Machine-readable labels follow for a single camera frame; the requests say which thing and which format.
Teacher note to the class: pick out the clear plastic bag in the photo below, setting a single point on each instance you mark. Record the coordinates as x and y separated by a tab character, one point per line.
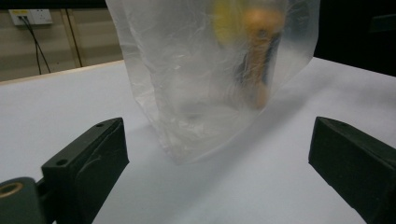
174	77

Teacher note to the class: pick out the blurred yellow object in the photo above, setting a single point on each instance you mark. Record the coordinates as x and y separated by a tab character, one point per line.
224	23

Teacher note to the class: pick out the blurred orange and black object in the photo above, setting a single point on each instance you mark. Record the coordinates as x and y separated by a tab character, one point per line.
260	56

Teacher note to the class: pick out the white wall socket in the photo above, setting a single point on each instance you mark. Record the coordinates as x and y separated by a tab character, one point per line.
37	16

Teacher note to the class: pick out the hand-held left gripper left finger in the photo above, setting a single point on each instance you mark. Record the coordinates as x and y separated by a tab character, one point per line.
84	165

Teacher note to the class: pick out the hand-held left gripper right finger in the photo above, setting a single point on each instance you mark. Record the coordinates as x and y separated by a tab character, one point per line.
355	161

